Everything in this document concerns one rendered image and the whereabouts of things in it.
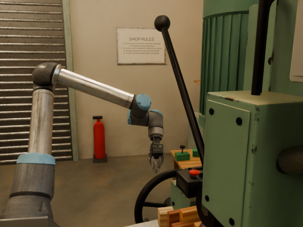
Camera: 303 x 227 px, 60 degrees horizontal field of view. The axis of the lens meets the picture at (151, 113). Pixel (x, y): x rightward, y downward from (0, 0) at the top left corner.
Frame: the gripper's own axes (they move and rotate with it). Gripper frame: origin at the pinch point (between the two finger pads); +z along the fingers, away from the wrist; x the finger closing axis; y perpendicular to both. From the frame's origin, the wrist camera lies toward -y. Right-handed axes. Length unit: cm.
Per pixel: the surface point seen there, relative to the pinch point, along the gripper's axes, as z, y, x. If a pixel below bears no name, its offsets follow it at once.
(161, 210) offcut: 31, 72, -6
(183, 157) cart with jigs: -27, -54, 27
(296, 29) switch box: 26, 131, -1
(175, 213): 33, 78, -3
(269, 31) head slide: 14, 120, 5
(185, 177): 22, 72, 1
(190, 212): 33, 79, 1
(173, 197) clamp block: 26, 62, -1
